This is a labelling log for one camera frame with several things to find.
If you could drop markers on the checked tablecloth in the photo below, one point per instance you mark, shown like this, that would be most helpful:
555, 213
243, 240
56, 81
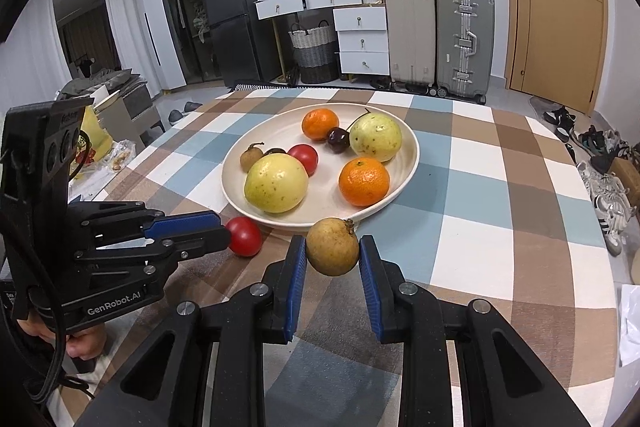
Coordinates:
500, 217

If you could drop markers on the clear snack packet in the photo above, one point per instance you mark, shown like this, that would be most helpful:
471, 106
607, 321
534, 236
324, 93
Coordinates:
122, 154

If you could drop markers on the cream round plate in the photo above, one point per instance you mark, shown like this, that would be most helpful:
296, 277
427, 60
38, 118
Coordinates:
320, 202

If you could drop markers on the brown longan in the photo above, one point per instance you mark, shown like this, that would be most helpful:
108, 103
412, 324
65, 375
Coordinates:
248, 158
332, 252

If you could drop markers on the striped floor mat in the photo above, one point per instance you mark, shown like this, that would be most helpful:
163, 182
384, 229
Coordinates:
260, 86

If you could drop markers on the dark grey fridge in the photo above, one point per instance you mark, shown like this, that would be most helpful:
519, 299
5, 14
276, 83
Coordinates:
240, 7

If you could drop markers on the person's left hand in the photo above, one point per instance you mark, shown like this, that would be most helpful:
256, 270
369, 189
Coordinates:
87, 342

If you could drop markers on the dark red cherry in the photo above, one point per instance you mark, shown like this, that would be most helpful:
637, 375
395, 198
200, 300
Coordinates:
338, 141
274, 151

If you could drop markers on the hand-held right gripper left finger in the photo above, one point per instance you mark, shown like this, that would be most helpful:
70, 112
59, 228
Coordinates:
296, 292

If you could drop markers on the yellow-green guava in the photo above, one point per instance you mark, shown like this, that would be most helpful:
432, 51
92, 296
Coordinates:
276, 183
376, 137

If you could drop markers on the woven laundry basket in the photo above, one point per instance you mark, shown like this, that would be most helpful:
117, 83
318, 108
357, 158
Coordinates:
315, 52

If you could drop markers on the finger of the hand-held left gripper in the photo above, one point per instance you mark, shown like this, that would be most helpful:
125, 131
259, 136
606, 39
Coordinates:
202, 243
185, 224

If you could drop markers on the white plastic bag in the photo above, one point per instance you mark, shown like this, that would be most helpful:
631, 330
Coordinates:
631, 322

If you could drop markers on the pair of grey slippers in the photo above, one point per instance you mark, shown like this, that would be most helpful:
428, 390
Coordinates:
182, 113

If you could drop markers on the yellow plastic bag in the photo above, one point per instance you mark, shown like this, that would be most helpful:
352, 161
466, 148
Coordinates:
92, 142

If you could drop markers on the beige suitcase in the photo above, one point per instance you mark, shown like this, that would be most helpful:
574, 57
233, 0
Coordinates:
410, 32

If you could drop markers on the orange mandarin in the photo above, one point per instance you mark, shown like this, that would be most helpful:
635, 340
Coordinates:
320, 123
364, 181

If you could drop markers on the pile of shoes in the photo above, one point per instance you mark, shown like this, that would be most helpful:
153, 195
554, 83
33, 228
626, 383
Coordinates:
600, 177

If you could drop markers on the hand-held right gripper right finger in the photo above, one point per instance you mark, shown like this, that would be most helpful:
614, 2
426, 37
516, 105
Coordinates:
372, 292

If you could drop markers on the grey storage box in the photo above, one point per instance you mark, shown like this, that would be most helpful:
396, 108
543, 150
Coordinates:
130, 102

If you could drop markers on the red tomato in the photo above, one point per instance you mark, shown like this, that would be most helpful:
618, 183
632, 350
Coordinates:
305, 158
243, 236

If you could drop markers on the white desk with drawers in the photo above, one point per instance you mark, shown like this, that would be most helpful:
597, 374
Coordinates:
362, 37

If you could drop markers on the silver suitcase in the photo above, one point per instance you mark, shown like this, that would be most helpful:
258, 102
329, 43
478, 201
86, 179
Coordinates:
465, 42

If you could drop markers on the wooden door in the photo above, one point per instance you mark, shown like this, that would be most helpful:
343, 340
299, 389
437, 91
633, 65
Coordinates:
555, 7

